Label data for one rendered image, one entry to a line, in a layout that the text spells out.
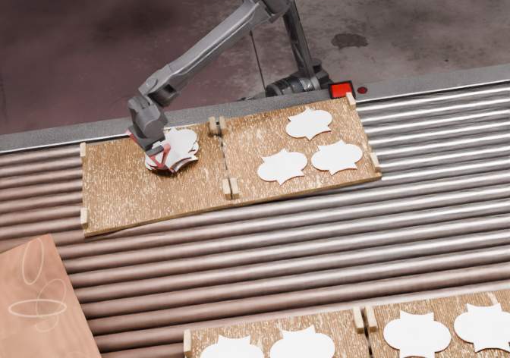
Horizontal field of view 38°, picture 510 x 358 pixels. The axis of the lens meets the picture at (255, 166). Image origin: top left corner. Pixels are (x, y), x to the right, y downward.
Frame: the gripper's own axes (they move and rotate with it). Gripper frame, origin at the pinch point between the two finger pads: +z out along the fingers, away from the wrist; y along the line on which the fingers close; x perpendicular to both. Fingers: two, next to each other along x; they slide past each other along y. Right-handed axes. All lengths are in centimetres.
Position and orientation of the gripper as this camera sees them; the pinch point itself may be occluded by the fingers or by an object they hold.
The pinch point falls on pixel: (152, 155)
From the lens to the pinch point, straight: 209.5
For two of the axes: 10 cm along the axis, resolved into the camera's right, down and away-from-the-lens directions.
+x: 8.1, -4.6, 3.5
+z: 1.0, 7.1, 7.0
